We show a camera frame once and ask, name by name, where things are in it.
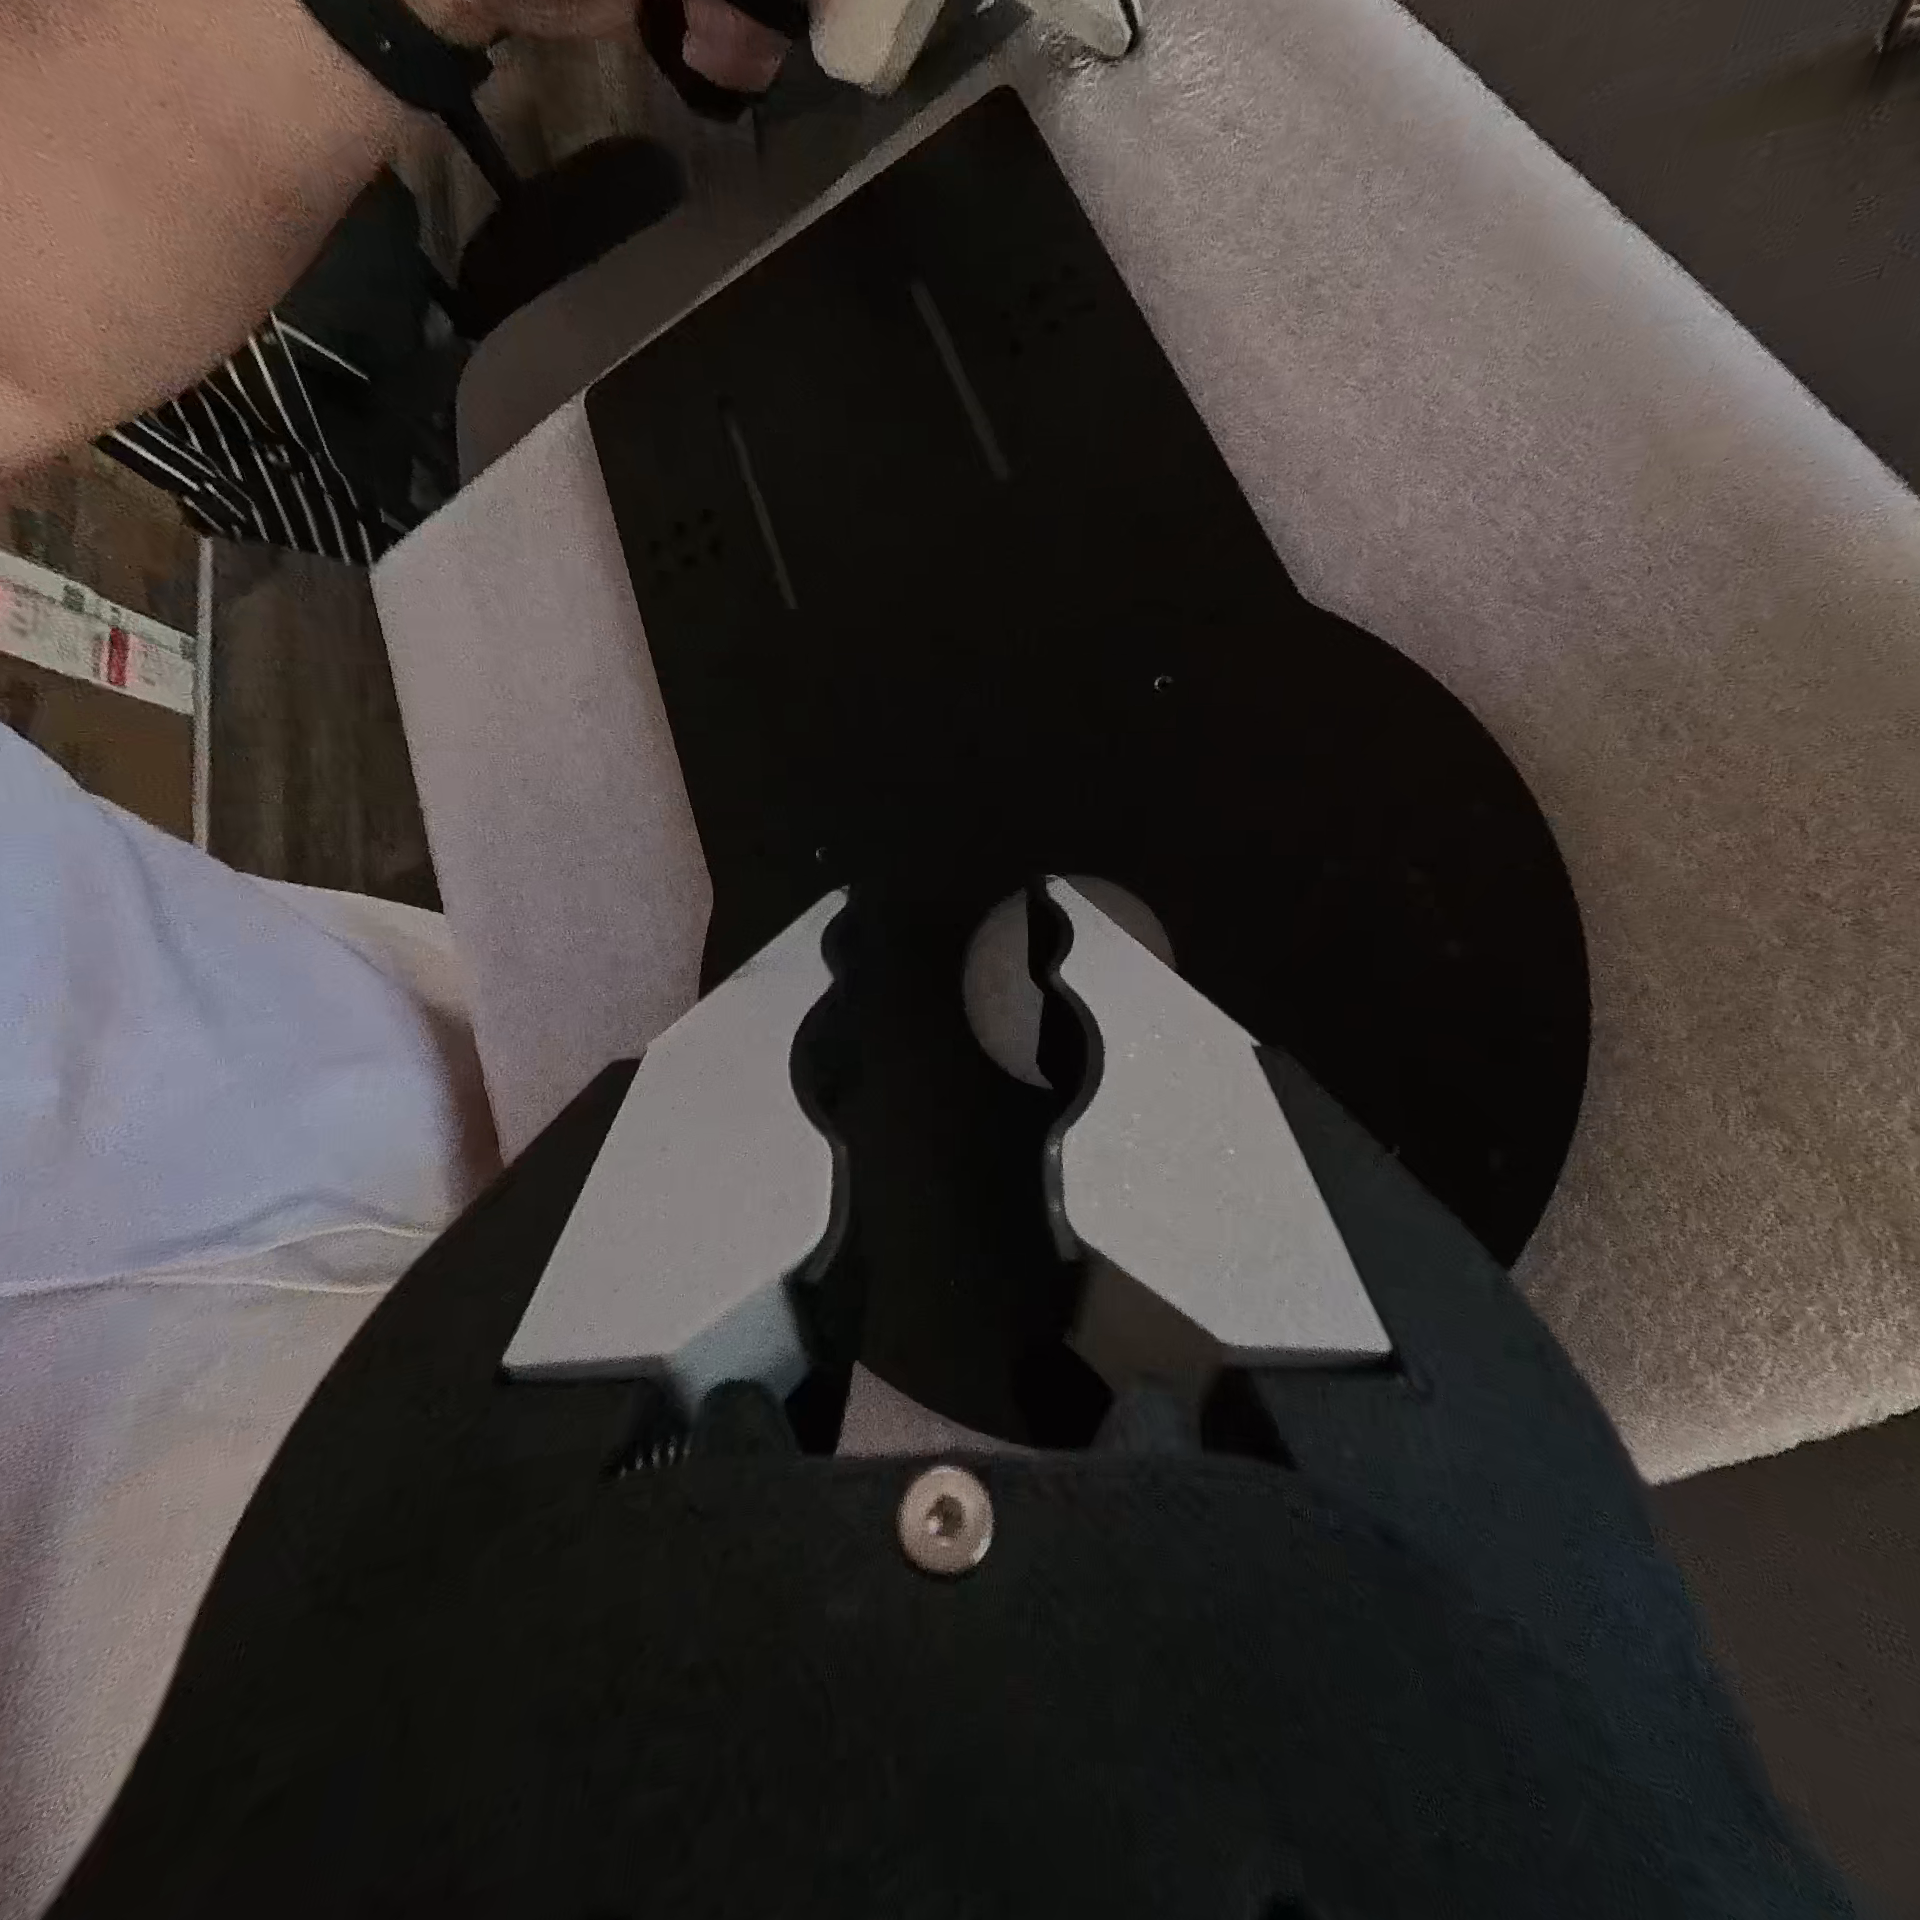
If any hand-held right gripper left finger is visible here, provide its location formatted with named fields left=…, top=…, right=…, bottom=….
left=501, top=884, right=858, bottom=1384

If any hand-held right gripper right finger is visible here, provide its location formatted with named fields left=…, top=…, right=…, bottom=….
left=1032, top=874, right=1397, bottom=1369

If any black metal plate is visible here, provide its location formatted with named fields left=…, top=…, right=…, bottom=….
left=583, top=82, right=1594, bottom=1459

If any person's left forearm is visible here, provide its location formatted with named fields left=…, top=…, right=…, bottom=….
left=0, top=0, right=501, bottom=469

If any dark desk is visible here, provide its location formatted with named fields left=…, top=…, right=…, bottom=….
left=450, top=0, right=1920, bottom=1920

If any person's white shirt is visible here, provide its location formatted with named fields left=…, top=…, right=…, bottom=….
left=0, top=715, right=504, bottom=1920

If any grey felt mat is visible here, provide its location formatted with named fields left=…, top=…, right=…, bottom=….
left=371, top=0, right=1920, bottom=1489

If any cardboard box with label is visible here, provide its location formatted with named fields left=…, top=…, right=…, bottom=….
left=0, top=445, right=211, bottom=846

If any black wire rack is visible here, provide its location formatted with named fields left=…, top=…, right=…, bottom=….
left=98, top=311, right=440, bottom=570

